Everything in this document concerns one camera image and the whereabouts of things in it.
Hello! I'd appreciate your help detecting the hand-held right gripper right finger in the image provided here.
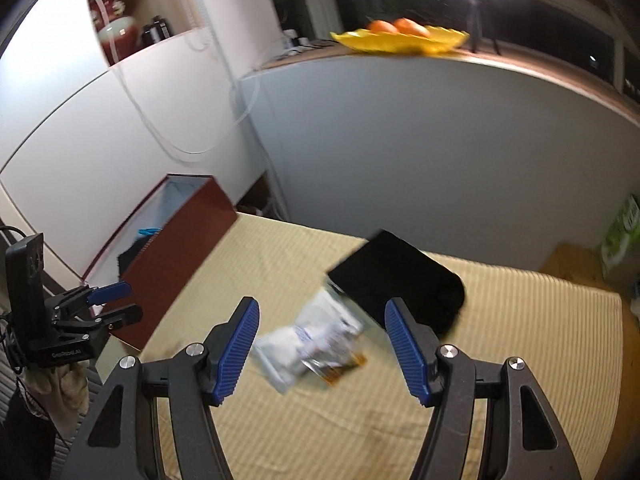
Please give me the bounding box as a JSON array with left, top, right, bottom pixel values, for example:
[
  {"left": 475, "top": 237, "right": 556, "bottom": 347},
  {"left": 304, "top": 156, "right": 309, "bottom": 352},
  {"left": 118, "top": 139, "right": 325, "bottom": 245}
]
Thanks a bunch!
[{"left": 384, "top": 297, "right": 583, "bottom": 480}]

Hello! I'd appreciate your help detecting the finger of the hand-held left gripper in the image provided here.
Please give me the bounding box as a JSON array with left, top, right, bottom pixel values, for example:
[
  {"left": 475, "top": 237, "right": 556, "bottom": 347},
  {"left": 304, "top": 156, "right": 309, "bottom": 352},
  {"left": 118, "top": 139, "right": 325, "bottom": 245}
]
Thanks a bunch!
[
  {"left": 47, "top": 281, "right": 132, "bottom": 317},
  {"left": 52, "top": 304, "right": 143, "bottom": 333}
]

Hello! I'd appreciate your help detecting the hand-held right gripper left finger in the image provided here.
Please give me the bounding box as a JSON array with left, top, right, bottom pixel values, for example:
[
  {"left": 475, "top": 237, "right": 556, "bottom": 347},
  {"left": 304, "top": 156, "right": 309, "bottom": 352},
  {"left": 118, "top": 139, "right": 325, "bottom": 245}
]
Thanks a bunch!
[{"left": 65, "top": 296, "right": 261, "bottom": 480}]

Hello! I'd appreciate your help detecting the black fabric pouch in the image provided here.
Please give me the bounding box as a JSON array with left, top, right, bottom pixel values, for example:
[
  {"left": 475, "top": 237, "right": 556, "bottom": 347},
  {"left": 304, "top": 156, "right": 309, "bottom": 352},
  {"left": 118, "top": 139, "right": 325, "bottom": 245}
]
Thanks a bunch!
[{"left": 326, "top": 229, "right": 466, "bottom": 338}]

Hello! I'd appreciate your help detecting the dark red storage box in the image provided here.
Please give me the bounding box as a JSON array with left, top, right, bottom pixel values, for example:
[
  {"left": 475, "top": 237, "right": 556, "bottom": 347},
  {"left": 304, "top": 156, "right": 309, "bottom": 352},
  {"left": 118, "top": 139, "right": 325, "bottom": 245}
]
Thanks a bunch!
[{"left": 80, "top": 174, "right": 238, "bottom": 353}]

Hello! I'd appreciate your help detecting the white crinkled plastic packet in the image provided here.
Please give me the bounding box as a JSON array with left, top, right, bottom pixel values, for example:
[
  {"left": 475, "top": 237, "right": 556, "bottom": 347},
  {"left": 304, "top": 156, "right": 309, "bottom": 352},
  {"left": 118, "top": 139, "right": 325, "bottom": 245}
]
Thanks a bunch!
[{"left": 295, "top": 287, "right": 368, "bottom": 387}]

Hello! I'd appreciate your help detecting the yellow striped tablecloth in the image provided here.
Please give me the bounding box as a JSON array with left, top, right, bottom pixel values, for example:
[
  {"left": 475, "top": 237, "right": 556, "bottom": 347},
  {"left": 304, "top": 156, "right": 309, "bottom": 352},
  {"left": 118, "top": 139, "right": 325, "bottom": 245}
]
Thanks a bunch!
[{"left": 95, "top": 210, "right": 623, "bottom": 480}]

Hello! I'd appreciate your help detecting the green printed cardboard box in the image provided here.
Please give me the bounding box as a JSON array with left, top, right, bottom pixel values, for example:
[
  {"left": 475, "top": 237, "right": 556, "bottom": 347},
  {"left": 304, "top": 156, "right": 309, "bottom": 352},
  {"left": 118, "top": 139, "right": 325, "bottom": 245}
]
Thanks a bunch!
[{"left": 600, "top": 195, "right": 640, "bottom": 283}]

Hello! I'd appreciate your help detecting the red ceramic jar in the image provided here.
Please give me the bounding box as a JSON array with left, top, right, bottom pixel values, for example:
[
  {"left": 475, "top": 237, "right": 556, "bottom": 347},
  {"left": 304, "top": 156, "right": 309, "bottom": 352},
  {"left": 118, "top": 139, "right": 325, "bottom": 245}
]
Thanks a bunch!
[{"left": 87, "top": 0, "right": 141, "bottom": 61}]

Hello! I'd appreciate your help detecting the yellow fruit plate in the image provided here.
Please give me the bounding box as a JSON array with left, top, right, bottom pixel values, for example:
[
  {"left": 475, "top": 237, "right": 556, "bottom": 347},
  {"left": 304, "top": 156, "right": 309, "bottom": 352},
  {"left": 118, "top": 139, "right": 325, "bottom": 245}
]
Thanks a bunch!
[{"left": 330, "top": 25, "right": 471, "bottom": 57}]

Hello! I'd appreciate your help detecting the white charger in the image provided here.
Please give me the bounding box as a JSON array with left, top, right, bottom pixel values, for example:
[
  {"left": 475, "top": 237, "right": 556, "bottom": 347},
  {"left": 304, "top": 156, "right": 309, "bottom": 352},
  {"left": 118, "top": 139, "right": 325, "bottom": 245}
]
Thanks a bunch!
[{"left": 282, "top": 30, "right": 326, "bottom": 56}]

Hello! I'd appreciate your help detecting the window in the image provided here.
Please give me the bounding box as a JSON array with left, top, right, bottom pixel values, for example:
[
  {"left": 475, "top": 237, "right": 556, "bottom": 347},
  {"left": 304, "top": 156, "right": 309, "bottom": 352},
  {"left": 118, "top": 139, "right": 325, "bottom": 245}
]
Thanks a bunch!
[{"left": 262, "top": 0, "right": 640, "bottom": 111}]

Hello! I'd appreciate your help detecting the white cable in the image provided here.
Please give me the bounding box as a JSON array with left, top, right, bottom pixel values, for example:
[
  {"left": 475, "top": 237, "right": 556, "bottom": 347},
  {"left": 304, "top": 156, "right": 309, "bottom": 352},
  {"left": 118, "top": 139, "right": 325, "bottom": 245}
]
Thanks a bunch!
[{"left": 82, "top": 0, "right": 261, "bottom": 156}]

